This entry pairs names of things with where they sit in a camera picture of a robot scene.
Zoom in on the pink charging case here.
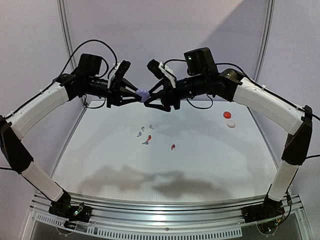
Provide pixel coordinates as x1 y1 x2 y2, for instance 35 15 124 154
226 120 236 128

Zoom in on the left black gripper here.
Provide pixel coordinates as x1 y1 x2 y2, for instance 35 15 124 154
86 76 143 108

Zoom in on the aluminium frame post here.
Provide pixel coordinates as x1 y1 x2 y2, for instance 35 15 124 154
56 0 89 109
253 0 275 82

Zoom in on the right aluminium frame post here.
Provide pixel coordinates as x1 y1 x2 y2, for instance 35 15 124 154
253 0 275 82

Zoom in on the purple charging case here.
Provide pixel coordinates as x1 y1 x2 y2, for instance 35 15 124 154
135 89 150 103

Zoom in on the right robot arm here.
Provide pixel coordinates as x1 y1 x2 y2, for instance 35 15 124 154
144 47 313 218

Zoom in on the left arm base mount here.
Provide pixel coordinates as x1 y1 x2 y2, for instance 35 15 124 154
48 202 93 223

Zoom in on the left aluminium frame post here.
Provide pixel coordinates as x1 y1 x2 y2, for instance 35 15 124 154
56 0 89 109

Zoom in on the front aluminium rail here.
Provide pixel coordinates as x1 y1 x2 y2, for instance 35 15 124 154
29 192 305 226

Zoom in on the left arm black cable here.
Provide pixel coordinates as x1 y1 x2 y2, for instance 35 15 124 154
51 38 119 87

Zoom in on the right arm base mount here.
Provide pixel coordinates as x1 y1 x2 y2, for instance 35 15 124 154
241 202 285 223

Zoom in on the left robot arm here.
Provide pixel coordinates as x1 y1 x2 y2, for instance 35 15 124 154
0 53 141 217

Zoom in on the red charging case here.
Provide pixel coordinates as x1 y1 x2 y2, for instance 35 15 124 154
223 111 232 119

